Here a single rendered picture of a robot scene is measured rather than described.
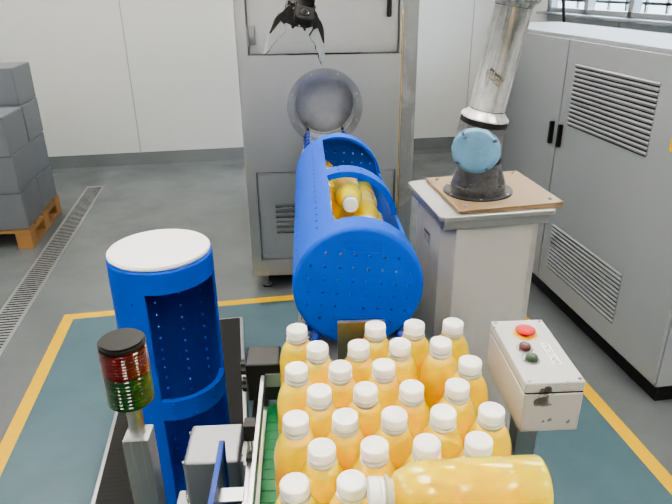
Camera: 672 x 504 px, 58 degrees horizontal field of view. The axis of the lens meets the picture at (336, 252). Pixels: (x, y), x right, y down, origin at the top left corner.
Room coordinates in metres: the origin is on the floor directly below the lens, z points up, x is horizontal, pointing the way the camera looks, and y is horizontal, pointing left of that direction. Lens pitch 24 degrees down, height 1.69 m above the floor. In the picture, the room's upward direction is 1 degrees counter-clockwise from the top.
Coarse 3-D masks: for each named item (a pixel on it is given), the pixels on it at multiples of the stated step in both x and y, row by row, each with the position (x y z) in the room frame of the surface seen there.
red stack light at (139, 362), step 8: (144, 344) 0.70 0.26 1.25; (136, 352) 0.68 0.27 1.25; (144, 352) 0.69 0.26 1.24; (104, 360) 0.67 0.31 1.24; (112, 360) 0.67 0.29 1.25; (120, 360) 0.67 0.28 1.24; (128, 360) 0.67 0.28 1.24; (136, 360) 0.68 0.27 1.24; (144, 360) 0.69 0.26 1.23; (104, 368) 0.67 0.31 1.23; (112, 368) 0.67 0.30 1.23; (120, 368) 0.67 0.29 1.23; (128, 368) 0.67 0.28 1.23; (136, 368) 0.68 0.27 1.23; (144, 368) 0.69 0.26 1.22; (104, 376) 0.67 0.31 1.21; (112, 376) 0.67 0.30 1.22; (120, 376) 0.67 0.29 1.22; (128, 376) 0.67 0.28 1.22; (136, 376) 0.67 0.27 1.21
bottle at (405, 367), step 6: (390, 354) 0.91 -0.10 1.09; (396, 360) 0.90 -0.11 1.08; (402, 360) 0.90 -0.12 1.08; (408, 360) 0.90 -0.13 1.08; (396, 366) 0.89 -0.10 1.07; (402, 366) 0.89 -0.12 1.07; (408, 366) 0.89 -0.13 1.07; (414, 366) 0.90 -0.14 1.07; (396, 372) 0.89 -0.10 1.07; (402, 372) 0.89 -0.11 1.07; (408, 372) 0.89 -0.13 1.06; (414, 372) 0.90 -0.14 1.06; (402, 378) 0.88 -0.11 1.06; (408, 378) 0.88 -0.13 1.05; (414, 378) 0.89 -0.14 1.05
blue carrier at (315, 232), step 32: (320, 160) 1.73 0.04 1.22; (352, 160) 2.02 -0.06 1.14; (320, 192) 1.45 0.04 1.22; (384, 192) 1.57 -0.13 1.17; (320, 224) 1.23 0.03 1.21; (352, 224) 1.17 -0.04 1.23; (384, 224) 1.20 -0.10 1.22; (320, 256) 1.15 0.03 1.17; (352, 256) 1.16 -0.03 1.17; (416, 256) 1.17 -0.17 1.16; (320, 288) 1.15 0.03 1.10; (352, 288) 1.16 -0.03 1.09; (384, 288) 1.16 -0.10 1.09; (416, 288) 1.16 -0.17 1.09; (320, 320) 1.15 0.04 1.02
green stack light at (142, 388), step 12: (108, 384) 0.67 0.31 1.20; (120, 384) 0.67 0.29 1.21; (132, 384) 0.67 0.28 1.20; (144, 384) 0.68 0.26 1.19; (108, 396) 0.67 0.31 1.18; (120, 396) 0.67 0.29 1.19; (132, 396) 0.67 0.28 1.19; (144, 396) 0.68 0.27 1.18; (120, 408) 0.67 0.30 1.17; (132, 408) 0.67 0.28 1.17
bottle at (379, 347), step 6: (366, 336) 0.97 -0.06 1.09; (384, 336) 0.97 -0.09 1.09; (372, 342) 0.96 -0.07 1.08; (378, 342) 0.96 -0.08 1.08; (384, 342) 0.97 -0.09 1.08; (372, 348) 0.95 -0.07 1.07; (378, 348) 0.95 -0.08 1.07; (384, 348) 0.96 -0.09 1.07; (372, 354) 0.95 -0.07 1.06; (378, 354) 0.95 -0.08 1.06; (384, 354) 0.95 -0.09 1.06
